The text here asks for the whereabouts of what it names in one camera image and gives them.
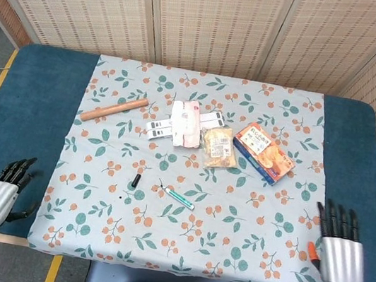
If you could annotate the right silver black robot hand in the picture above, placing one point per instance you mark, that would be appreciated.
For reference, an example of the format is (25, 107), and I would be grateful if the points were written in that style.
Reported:
(343, 258)

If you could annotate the black pen cap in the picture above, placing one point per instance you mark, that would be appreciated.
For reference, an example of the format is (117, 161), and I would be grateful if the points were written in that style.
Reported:
(136, 179)

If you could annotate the green white marker body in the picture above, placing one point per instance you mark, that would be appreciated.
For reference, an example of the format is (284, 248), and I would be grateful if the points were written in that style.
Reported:
(180, 199)

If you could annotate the dark blue table cover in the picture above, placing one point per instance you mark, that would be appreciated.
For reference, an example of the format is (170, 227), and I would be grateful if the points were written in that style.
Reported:
(31, 116)

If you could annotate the orange blue cookie box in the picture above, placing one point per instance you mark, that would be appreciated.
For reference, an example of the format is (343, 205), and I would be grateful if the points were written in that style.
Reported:
(264, 153)

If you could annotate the wooden rolling pin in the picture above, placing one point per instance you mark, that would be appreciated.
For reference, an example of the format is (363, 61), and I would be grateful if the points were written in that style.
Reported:
(114, 109)

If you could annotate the clear snack bag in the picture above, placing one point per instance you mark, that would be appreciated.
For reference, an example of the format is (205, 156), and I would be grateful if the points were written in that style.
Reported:
(218, 146)

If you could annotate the floral print tablecloth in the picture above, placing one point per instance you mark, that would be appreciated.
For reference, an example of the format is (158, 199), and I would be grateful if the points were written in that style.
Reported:
(172, 238)

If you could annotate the white label strip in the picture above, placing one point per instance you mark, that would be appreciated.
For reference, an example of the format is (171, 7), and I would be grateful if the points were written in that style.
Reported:
(158, 135)
(213, 118)

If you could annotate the white pink paper package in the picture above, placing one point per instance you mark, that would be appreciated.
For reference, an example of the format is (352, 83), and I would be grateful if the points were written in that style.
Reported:
(186, 123)

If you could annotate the bamboo folding screen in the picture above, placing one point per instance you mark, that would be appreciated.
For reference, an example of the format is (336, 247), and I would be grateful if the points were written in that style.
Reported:
(214, 20)

